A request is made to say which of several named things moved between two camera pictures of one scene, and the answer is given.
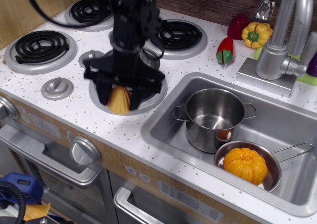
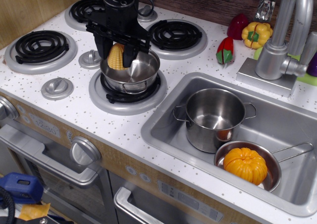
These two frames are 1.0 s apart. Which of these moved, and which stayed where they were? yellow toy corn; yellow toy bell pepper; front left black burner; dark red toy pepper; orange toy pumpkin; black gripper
Moved: yellow toy corn; black gripper
Stayed: orange toy pumpkin; yellow toy bell pepper; dark red toy pepper; front left black burner
